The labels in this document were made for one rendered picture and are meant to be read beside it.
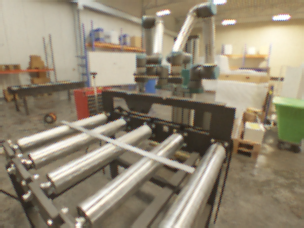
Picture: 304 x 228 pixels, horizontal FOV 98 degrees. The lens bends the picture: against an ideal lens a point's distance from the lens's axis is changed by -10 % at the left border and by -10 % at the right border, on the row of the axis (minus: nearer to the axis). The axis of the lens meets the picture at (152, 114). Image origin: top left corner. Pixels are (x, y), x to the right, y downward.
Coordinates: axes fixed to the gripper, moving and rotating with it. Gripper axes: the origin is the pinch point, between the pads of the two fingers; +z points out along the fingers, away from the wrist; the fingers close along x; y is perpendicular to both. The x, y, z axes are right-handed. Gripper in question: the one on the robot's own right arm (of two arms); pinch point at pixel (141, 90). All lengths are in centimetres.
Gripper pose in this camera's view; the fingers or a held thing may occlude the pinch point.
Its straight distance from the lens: 144.9
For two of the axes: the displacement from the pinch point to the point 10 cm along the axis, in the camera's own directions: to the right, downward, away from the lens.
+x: -8.2, -1.7, 5.5
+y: 5.7, -2.5, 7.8
